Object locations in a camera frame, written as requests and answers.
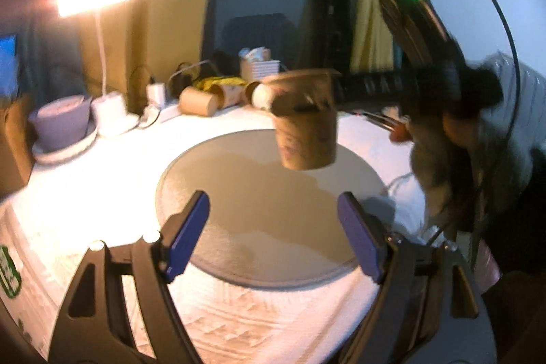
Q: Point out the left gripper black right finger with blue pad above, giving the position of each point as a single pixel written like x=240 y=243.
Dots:
x=428 y=308

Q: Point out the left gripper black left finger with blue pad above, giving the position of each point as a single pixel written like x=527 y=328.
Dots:
x=118 y=308

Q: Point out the printed paper cup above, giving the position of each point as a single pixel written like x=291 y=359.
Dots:
x=305 y=117

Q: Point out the lying brown paper cup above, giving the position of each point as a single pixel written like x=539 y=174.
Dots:
x=193 y=101

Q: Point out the round grey mat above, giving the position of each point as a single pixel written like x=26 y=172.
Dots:
x=269 y=227

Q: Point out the white desk lamp base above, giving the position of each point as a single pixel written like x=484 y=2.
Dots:
x=111 y=115

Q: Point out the grey bowl on plate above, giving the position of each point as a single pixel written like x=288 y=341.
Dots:
x=65 y=129

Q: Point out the white blue power strip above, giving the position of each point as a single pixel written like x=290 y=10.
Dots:
x=153 y=114

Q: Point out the white power adapter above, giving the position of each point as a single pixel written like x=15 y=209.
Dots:
x=156 y=94

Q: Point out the yellow plastic bag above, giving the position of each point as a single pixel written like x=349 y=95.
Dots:
x=206 y=83

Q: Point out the white perforated tissue box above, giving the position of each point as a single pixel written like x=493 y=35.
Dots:
x=257 y=63

